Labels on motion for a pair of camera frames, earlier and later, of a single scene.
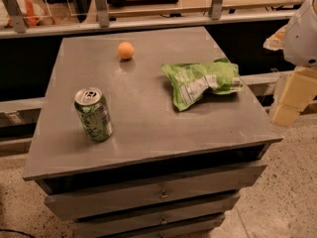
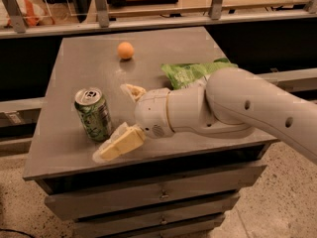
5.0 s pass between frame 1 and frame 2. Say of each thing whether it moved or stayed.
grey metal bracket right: stayed
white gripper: moved
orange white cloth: stayed
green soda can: stayed
